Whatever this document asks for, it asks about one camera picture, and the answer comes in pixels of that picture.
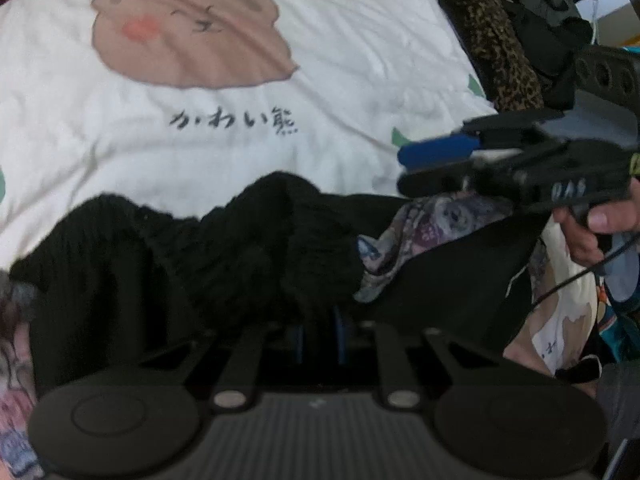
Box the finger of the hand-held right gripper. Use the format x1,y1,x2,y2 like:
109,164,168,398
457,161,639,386
396,157,523,201
397,110,568,171

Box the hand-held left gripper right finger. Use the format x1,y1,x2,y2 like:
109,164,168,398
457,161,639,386
332,310,483,407

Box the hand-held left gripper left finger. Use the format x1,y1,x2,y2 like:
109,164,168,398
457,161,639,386
142,321,306,407

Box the black garment with floral lining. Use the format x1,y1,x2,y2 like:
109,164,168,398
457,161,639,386
10,172,556,401

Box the black clothes pile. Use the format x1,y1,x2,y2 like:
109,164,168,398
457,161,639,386
500,0,597,107

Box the person's right hand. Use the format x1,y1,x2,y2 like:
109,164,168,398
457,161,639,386
552,177,640,268

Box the white bear-print blanket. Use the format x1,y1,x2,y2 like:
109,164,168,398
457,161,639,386
0,0,601,378

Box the leopard print cloth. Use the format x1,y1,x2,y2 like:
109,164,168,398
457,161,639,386
434,0,547,112

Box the person's grey trousers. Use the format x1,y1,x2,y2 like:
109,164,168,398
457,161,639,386
597,360,640,466

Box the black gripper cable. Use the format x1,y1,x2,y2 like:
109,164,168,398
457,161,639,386
530,235,640,308

